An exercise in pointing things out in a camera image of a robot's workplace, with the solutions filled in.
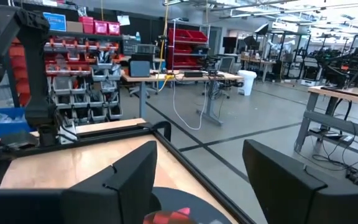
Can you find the red storage bin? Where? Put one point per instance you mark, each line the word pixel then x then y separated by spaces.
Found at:
pixel 86 25
pixel 100 27
pixel 113 28

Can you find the parts bin rack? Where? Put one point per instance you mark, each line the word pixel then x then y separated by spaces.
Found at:
pixel 82 77

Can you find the dark round woven placemat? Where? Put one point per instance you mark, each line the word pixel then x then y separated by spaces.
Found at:
pixel 194 199

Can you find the blue sign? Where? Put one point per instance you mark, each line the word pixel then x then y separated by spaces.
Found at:
pixel 54 21

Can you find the wooden workbench with grey frame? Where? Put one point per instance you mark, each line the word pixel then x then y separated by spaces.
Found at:
pixel 337 124

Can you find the black aluminium table frame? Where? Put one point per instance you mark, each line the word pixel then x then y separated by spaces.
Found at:
pixel 120 132

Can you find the grey office chair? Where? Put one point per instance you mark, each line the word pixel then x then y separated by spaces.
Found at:
pixel 226 64

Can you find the wooden desk with grey legs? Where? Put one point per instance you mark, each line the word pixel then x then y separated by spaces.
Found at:
pixel 179 77

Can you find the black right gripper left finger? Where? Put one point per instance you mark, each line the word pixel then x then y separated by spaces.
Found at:
pixel 120 193

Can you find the black power strip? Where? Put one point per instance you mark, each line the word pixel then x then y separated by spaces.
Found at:
pixel 193 74

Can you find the red bin shelf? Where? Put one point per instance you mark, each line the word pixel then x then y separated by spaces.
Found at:
pixel 186 46

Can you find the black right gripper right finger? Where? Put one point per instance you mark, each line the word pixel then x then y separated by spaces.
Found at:
pixel 284 193

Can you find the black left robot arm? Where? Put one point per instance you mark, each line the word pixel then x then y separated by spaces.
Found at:
pixel 37 77

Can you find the grey-blue box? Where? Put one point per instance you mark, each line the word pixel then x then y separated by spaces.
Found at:
pixel 140 68

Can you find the cardboard box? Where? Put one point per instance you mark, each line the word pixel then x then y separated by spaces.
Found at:
pixel 74 27

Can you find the white trash bin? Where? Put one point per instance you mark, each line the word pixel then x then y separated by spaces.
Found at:
pixel 246 82

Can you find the blue storage bin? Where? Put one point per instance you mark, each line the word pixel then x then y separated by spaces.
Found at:
pixel 8 123

